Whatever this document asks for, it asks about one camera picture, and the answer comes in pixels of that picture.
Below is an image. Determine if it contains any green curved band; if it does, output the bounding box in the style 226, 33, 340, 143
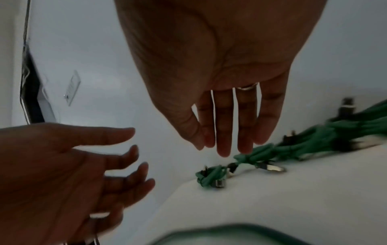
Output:
156, 223, 306, 245

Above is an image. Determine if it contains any thin grey cord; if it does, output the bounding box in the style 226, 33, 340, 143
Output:
23, 0, 32, 45

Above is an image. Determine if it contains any silver finger ring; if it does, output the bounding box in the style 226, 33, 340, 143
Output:
237, 82, 260, 91

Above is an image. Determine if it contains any bundle of green cables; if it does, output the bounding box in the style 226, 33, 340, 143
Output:
233, 96, 387, 173

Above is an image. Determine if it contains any black framed panel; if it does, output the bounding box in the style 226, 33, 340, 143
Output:
20, 42, 57, 125

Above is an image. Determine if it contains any small coiled green cable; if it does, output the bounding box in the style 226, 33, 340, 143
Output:
195, 164, 235, 190

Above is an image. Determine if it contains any person's left hand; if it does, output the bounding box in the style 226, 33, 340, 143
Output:
0, 122, 156, 245

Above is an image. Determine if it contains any white wall switch plate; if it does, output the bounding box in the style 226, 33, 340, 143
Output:
63, 70, 81, 107

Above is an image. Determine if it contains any person's right hand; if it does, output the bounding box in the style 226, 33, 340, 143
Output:
114, 0, 326, 158

